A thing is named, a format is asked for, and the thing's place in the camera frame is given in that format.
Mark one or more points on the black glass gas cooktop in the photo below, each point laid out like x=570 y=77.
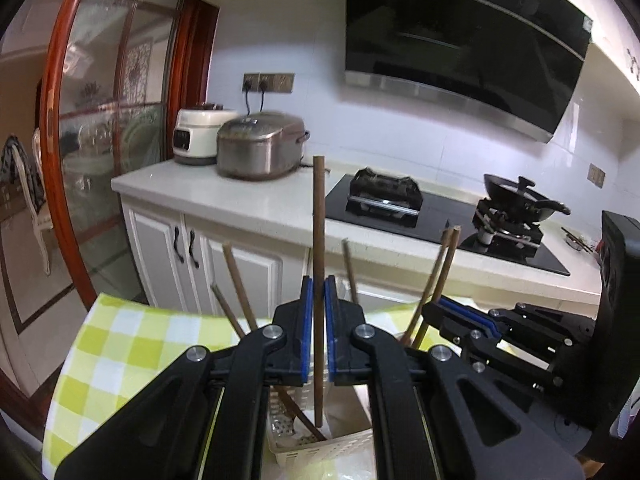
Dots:
x=440 y=215

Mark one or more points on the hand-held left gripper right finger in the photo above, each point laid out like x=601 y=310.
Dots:
x=330 y=332

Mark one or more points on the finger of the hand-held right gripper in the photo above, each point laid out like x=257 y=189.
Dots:
x=462 y=311
x=485 y=331

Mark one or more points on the red framed glass sliding door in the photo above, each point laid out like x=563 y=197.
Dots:
x=60 y=110

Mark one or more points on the black range hood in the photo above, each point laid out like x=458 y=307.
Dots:
x=450 y=35

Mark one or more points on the silver rice cooker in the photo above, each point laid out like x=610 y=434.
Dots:
x=260 y=147

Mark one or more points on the small metal dish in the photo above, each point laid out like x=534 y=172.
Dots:
x=577 y=242

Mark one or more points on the brown wooden chopstick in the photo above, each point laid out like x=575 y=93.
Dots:
x=351 y=272
x=445 y=270
x=240 y=285
x=227 y=310
x=432 y=270
x=318 y=220

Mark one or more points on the gold triple wall outlet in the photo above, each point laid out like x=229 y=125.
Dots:
x=270 y=83

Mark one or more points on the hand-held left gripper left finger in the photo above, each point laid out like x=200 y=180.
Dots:
x=306 y=332

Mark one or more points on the small gold wall outlet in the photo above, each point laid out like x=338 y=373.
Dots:
x=596 y=175

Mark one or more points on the white base kitchen cabinet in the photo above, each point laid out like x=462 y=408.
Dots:
x=150 y=240

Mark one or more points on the white wall cabinet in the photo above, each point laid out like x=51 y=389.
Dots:
x=610 y=20

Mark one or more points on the white rice cooker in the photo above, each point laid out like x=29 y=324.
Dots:
x=200 y=135

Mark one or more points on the black burner pan support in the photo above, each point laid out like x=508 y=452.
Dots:
x=385 y=192
x=505 y=227

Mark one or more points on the white plastic utensil basket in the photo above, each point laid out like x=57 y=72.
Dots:
x=320 y=455

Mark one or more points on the white wooden dining chair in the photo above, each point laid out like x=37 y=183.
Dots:
x=35 y=220

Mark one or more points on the black wok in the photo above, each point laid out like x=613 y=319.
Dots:
x=520 y=197

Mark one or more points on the dark patterned cloth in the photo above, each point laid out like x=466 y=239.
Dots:
x=20 y=170

